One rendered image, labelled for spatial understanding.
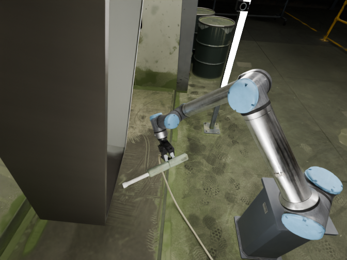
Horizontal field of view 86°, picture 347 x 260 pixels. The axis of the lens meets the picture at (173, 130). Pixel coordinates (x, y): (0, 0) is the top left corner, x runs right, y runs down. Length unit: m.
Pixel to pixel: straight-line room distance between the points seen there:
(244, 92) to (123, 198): 1.41
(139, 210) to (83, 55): 1.45
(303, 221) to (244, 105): 0.53
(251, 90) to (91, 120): 0.52
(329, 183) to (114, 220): 1.44
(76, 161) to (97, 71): 0.37
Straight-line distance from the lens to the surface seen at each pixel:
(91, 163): 0.71
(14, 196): 1.93
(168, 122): 1.12
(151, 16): 2.65
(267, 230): 1.34
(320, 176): 1.13
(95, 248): 1.70
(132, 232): 1.68
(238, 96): 0.73
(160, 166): 1.27
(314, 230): 1.00
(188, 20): 2.63
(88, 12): 0.42
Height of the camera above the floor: 1.63
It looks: 44 degrees down
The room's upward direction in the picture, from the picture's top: 4 degrees clockwise
